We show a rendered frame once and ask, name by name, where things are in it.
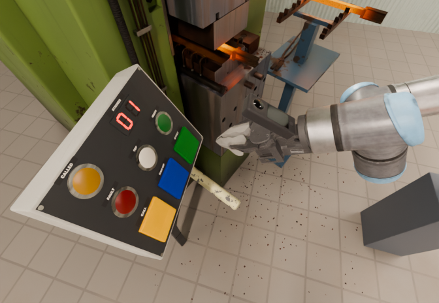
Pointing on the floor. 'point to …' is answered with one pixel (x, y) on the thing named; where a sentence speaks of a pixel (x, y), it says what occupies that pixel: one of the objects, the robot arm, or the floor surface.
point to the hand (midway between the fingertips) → (219, 138)
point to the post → (178, 235)
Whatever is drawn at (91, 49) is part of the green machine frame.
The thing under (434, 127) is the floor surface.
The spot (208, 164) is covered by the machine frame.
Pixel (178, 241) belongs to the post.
